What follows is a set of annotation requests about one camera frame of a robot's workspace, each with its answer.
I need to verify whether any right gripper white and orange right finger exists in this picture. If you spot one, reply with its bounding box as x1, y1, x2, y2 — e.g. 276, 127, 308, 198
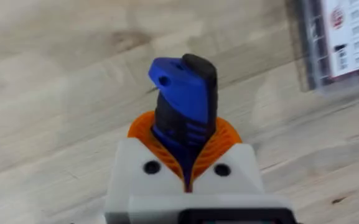
189, 116, 264, 197

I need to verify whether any blue electric screwdriver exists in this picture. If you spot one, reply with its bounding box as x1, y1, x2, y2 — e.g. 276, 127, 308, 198
147, 53, 219, 193

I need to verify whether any clear plastic box with label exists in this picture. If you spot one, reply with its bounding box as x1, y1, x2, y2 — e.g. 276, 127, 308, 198
286, 0, 359, 93

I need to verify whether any right gripper white and orange left finger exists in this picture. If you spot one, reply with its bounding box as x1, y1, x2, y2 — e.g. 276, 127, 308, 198
105, 110, 189, 224

